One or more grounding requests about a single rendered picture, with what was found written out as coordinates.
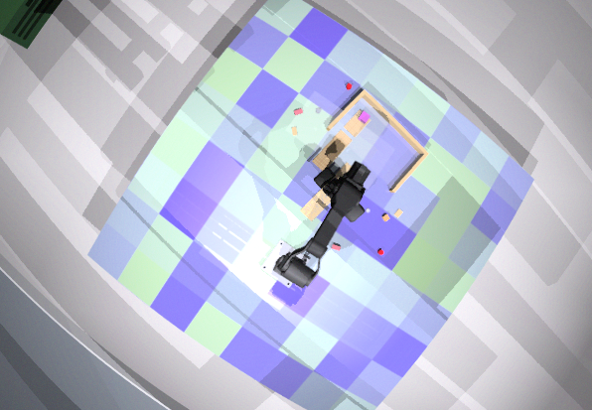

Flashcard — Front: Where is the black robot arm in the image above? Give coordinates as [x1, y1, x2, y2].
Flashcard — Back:
[273, 160, 371, 289]

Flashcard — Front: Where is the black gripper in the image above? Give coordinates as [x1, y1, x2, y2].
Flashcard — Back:
[314, 168, 366, 223]

